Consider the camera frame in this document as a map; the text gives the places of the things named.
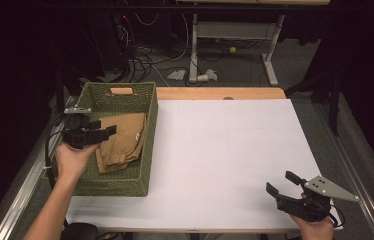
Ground black floor cable bundle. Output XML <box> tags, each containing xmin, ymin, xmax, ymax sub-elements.
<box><xmin>113</xmin><ymin>13</ymin><xmax>196</xmax><ymax>88</ymax></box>

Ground white table mat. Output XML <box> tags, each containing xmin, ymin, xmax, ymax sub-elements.
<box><xmin>65</xmin><ymin>98</ymin><xmax>343</xmax><ymax>234</ymax></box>

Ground person's right hand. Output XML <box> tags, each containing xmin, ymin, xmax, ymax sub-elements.
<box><xmin>289</xmin><ymin>192</ymin><xmax>336</xmax><ymax>240</ymax></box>

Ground brown pants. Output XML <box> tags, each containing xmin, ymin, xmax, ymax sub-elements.
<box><xmin>95</xmin><ymin>112</ymin><xmax>148</xmax><ymax>174</ymax></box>

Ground black stool seat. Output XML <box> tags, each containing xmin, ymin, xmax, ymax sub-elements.
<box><xmin>61</xmin><ymin>222</ymin><xmax>99</xmax><ymax>240</ymax></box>

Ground white metal desk frame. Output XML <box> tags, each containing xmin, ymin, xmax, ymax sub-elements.
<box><xmin>176</xmin><ymin>0</ymin><xmax>331</xmax><ymax>87</ymax></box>

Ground black metal stand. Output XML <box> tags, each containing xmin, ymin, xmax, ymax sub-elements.
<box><xmin>284</xmin><ymin>70</ymin><xmax>342</xmax><ymax>138</ymax></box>

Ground person's left hand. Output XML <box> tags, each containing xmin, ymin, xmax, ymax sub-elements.
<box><xmin>55</xmin><ymin>141</ymin><xmax>101</xmax><ymax>184</ymax></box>

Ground white floor cable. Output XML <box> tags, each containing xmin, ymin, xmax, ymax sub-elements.
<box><xmin>134</xmin><ymin>12</ymin><xmax>190</xmax><ymax>88</ymax></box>

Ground green woven basket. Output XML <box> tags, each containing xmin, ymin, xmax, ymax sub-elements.
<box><xmin>43</xmin><ymin>81</ymin><xmax>160</xmax><ymax>198</ymax></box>

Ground crumpled white paper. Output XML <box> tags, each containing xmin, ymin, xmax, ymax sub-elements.
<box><xmin>167</xmin><ymin>69</ymin><xmax>187</xmax><ymax>81</ymax></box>

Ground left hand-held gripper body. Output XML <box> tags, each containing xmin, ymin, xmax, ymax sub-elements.
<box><xmin>61</xmin><ymin>105</ymin><xmax>103</xmax><ymax>150</ymax></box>

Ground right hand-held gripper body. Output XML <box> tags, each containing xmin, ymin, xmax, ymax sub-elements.
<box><xmin>274</xmin><ymin>175</ymin><xmax>360</xmax><ymax>224</ymax></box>

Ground aluminium rail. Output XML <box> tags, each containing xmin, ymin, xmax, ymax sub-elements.
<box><xmin>309</xmin><ymin>99</ymin><xmax>374</xmax><ymax>240</ymax></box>
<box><xmin>0</xmin><ymin>96</ymin><xmax>78</xmax><ymax>240</ymax></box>

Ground black computer tower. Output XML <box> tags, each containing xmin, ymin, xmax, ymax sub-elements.
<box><xmin>86</xmin><ymin>13</ymin><xmax>133</xmax><ymax>77</ymax></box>

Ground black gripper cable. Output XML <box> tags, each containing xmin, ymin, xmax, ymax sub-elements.
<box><xmin>327</xmin><ymin>204</ymin><xmax>346</xmax><ymax>229</ymax></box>
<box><xmin>43</xmin><ymin>114</ymin><xmax>70</xmax><ymax>228</ymax></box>

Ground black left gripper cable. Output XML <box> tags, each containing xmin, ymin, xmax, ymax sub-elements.
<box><xmin>43</xmin><ymin>114</ymin><xmax>70</xmax><ymax>228</ymax></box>

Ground white paper roll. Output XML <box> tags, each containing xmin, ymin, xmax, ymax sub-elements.
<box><xmin>196</xmin><ymin>68</ymin><xmax>219</xmax><ymax>83</ymax></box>

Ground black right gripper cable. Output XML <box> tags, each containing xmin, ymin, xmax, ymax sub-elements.
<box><xmin>327</xmin><ymin>204</ymin><xmax>346</xmax><ymax>229</ymax></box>

